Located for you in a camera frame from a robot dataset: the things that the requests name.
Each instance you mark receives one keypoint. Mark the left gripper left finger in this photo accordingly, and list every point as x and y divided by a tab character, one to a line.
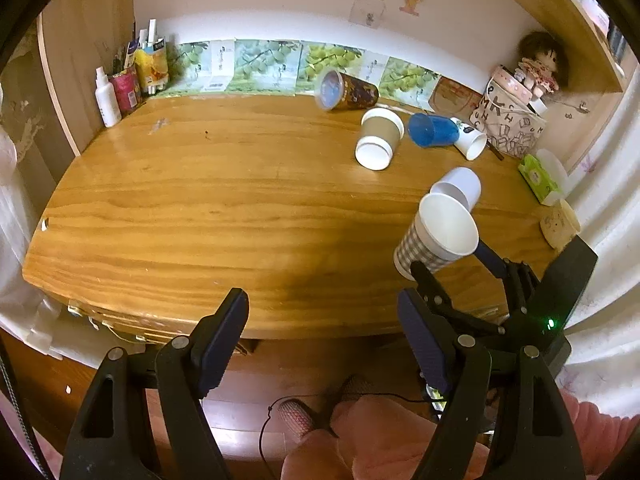
112	434

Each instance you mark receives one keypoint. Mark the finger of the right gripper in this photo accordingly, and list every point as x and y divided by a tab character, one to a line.
500	264
440	303

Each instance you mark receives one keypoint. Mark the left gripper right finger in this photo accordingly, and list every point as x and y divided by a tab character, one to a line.
534	437

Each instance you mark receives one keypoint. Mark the grey checkered paper cup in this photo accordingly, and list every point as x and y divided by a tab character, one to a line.
442	232

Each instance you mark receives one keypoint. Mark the plain white paper cup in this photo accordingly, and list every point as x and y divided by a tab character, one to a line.
462	184

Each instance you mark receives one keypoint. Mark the white printed paper cup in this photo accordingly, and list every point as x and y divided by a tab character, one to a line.
471	142

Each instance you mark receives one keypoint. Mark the blue plastic cup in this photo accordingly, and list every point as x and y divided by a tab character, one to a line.
428	130

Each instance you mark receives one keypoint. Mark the brown sleeve paper cup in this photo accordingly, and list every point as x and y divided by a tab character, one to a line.
381	131

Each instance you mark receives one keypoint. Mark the dark maroon patterned cup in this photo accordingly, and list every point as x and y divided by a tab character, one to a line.
339	91

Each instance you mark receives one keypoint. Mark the beige round coaster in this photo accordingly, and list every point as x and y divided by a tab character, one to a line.
560	225

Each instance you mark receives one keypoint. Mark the green tissue pack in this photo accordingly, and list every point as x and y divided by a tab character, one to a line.
545	176

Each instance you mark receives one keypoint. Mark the pink slipper foot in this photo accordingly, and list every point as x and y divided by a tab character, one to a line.
297	418

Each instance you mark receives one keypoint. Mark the patterned canvas bag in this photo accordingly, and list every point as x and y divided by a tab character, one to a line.
503	114

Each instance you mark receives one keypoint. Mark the brown cardboard sheet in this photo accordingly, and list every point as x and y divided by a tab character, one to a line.
451	99

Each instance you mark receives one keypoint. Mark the brown-haired doll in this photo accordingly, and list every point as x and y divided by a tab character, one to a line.
543	65

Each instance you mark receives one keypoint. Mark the white spray bottle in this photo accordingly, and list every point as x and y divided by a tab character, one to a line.
106	99

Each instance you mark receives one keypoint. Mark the pink red can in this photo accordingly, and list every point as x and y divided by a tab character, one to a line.
127	90

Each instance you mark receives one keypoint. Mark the grape picture poster strip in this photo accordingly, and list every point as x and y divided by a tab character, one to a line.
290	67

